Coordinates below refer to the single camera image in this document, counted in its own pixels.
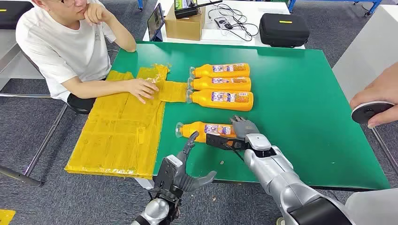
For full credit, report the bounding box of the grey metal desk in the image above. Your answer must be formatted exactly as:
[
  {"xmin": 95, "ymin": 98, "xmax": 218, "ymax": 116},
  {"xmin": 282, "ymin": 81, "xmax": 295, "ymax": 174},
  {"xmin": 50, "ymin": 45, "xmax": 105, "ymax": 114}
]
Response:
[{"xmin": 0, "ymin": 29, "xmax": 70, "ymax": 188}]

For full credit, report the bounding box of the person's left hand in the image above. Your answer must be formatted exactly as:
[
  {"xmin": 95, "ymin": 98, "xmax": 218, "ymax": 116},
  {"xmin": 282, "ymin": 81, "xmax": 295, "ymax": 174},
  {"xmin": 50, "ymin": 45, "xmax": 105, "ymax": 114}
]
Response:
[{"xmin": 83, "ymin": 2, "xmax": 108, "ymax": 25}]

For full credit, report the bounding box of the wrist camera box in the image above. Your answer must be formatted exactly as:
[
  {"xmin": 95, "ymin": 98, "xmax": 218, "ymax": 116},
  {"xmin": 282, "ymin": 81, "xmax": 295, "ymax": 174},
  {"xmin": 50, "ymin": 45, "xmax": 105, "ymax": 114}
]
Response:
[
  {"xmin": 206, "ymin": 133, "xmax": 249, "ymax": 153},
  {"xmin": 152, "ymin": 154, "xmax": 184, "ymax": 199}
]

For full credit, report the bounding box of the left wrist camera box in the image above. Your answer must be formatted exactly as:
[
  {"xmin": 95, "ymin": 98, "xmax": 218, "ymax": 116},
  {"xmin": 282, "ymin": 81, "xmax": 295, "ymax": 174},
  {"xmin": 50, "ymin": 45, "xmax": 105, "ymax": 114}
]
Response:
[{"xmin": 152, "ymin": 154, "xmax": 184, "ymax": 199}]

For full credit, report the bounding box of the person's hand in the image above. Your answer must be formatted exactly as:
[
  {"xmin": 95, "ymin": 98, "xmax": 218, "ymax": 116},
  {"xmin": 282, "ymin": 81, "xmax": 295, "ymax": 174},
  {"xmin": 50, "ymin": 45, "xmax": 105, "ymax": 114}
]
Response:
[{"xmin": 350, "ymin": 79, "xmax": 398, "ymax": 128}]

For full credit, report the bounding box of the black handheld radio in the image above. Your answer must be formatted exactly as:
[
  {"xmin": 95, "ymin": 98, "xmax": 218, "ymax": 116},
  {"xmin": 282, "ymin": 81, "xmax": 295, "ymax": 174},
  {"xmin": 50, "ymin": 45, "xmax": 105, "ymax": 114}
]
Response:
[{"xmin": 173, "ymin": 0, "xmax": 223, "ymax": 20}]

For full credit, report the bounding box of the white side table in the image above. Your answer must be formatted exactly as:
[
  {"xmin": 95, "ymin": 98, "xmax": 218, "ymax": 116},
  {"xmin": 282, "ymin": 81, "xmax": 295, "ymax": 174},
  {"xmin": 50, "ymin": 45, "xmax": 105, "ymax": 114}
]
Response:
[{"xmin": 332, "ymin": 4, "xmax": 398, "ymax": 176}]

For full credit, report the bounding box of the green table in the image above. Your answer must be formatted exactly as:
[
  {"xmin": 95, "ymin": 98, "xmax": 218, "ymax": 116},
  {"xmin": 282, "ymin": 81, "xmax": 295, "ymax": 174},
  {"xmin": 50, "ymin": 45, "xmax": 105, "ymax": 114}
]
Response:
[{"xmin": 110, "ymin": 41, "xmax": 392, "ymax": 191}]

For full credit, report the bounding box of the black round disc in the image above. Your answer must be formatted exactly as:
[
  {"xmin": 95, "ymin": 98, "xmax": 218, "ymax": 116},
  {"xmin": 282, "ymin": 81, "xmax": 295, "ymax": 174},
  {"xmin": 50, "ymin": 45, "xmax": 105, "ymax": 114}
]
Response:
[{"xmin": 351, "ymin": 101, "xmax": 396, "ymax": 125}]

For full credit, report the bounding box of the person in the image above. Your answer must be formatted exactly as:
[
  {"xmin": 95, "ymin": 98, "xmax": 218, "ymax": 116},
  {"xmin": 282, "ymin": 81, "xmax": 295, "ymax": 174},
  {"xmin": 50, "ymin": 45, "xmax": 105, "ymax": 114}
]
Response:
[
  {"xmin": 15, "ymin": 0, "xmax": 160, "ymax": 115},
  {"xmin": 345, "ymin": 62, "xmax": 398, "ymax": 225}
]

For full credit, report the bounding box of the yellow taped mat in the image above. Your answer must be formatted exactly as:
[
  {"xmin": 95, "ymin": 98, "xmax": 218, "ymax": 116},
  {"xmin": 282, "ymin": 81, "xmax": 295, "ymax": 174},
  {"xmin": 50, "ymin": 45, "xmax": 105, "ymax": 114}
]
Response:
[{"xmin": 64, "ymin": 63, "xmax": 189, "ymax": 180}]

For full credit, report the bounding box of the yellow floor sticker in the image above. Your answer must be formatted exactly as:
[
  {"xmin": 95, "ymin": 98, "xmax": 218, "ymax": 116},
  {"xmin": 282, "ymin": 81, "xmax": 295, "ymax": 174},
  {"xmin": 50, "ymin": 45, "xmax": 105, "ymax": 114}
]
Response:
[{"xmin": 0, "ymin": 210, "xmax": 16, "ymax": 225}]

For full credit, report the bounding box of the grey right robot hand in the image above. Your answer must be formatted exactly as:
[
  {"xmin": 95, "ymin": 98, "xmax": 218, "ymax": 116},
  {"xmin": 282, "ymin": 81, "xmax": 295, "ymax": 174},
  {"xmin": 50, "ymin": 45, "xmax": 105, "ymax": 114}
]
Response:
[{"xmin": 230, "ymin": 115, "xmax": 260, "ymax": 139}]

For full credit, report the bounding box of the person's right hand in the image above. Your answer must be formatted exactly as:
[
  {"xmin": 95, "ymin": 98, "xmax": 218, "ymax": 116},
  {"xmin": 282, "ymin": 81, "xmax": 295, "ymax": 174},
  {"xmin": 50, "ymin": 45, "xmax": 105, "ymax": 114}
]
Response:
[{"xmin": 126, "ymin": 78, "xmax": 160, "ymax": 105}]

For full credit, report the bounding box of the cardboard box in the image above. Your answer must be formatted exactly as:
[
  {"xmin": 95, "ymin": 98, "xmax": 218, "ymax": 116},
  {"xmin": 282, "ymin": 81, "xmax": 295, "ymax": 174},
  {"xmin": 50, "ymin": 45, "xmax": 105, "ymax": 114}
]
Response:
[{"xmin": 164, "ymin": 3, "xmax": 207, "ymax": 42}]

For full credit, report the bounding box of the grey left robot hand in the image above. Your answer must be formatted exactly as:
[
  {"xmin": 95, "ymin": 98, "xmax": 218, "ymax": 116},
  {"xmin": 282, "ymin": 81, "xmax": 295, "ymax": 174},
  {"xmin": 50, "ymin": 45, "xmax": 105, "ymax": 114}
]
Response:
[{"xmin": 173, "ymin": 131, "xmax": 218, "ymax": 193}]

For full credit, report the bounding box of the black tablet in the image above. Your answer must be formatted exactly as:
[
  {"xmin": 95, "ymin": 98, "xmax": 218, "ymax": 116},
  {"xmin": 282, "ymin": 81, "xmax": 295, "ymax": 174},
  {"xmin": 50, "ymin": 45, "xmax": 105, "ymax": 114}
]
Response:
[{"xmin": 147, "ymin": 3, "xmax": 165, "ymax": 42}]

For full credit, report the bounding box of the black carrying case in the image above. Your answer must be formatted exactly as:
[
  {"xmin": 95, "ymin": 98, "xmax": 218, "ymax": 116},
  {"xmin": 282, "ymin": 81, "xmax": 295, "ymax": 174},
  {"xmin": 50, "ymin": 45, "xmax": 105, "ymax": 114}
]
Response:
[
  {"xmin": 259, "ymin": 13, "xmax": 311, "ymax": 48},
  {"xmin": 0, "ymin": 0, "xmax": 34, "ymax": 30}
]

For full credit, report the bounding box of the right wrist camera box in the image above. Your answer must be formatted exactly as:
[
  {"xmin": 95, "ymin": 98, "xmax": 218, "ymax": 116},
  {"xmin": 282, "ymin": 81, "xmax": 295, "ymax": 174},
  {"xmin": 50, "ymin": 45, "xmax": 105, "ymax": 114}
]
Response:
[{"xmin": 206, "ymin": 133, "xmax": 249, "ymax": 153}]

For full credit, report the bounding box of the orange detergent bottle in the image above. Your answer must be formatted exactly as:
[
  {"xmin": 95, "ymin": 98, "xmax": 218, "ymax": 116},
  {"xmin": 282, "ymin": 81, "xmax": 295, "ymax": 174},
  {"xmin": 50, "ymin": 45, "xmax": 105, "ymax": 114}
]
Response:
[
  {"xmin": 187, "ymin": 76, "xmax": 252, "ymax": 92},
  {"xmin": 186, "ymin": 89, "xmax": 254, "ymax": 112},
  {"xmin": 175, "ymin": 121, "xmax": 238, "ymax": 143},
  {"xmin": 190, "ymin": 63, "xmax": 251, "ymax": 79}
]

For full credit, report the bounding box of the black cable tangle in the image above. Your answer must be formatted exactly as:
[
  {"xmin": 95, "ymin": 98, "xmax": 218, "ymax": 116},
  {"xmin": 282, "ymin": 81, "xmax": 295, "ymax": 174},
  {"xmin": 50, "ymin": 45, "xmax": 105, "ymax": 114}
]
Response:
[{"xmin": 207, "ymin": 3, "xmax": 259, "ymax": 42}]

